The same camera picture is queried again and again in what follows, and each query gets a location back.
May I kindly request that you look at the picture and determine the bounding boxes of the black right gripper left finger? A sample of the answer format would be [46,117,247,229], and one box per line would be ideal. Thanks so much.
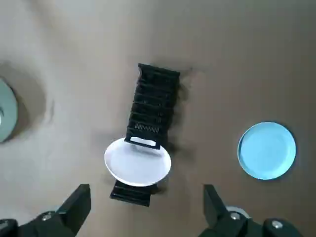
[0,184,91,237]

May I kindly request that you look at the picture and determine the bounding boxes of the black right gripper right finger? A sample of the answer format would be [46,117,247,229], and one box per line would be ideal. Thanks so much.
[201,184,307,237]

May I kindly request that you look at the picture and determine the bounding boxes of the white plate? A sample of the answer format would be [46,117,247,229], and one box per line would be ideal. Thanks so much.
[104,138,172,187]

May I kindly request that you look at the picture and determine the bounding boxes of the light blue plate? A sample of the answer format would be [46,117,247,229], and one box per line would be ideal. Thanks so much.
[237,121,297,180]

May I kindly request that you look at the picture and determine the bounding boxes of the stainless steel pot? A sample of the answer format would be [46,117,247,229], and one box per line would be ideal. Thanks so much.
[0,77,19,144]

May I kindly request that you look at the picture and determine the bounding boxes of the black slotted dish rack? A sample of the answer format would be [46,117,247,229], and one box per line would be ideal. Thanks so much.
[110,63,181,207]

